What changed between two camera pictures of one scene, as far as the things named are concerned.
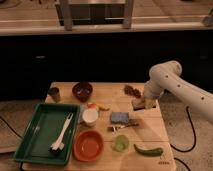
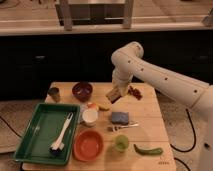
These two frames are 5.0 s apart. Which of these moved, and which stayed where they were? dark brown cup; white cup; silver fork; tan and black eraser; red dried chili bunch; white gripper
Moved: tan and black eraser; white gripper
Stayed: dark brown cup; white cup; silver fork; red dried chili bunch
